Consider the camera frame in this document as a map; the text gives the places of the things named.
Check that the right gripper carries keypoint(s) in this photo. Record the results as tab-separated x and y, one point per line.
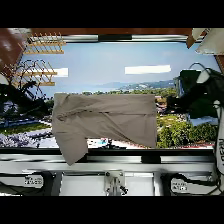
176	104

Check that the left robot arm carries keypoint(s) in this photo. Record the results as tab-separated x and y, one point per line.
16	97

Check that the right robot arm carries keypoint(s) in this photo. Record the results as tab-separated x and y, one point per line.
207	90

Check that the grey shirt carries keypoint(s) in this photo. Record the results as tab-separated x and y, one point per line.
110	116

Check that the white garment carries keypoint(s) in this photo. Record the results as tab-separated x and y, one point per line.
211	41

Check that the silver frame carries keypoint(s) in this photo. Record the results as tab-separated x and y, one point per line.
100	166

